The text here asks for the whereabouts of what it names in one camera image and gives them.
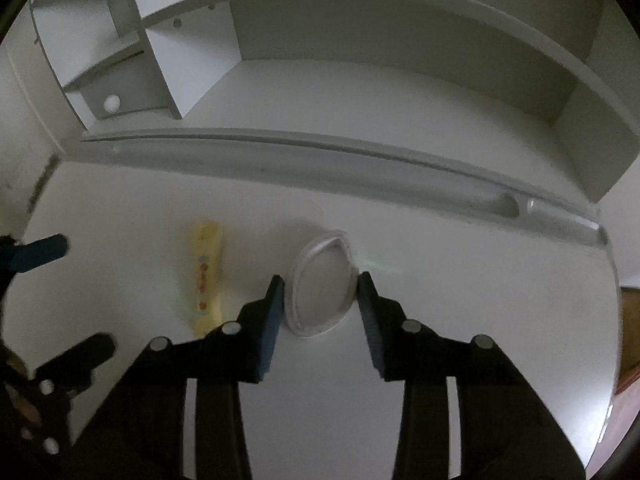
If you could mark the white drawer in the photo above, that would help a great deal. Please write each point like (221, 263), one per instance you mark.
(130, 100)

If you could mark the white plastic cup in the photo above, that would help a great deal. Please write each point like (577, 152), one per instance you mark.
(320, 290)

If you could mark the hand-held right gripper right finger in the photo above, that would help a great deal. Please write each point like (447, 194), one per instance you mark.
(372, 325)

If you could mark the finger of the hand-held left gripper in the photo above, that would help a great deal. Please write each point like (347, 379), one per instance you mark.
(85, 355)
(40, 252)

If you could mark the small yellow candy wrapper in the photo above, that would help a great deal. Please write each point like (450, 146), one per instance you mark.
(207, 260)

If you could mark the white desk shelf unit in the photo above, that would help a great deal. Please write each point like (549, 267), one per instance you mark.
(400, 60)

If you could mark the white round drawer knob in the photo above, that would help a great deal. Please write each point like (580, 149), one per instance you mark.
(111, 104)

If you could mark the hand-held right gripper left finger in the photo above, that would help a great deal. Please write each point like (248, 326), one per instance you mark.
(270, 330)

